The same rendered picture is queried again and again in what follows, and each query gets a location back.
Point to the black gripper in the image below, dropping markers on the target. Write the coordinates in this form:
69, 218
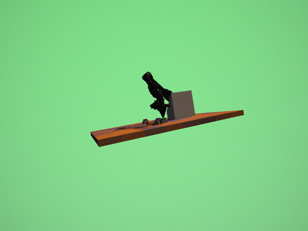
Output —
162, 108

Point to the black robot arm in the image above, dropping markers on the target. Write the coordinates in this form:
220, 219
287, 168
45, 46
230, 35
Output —
156, 90

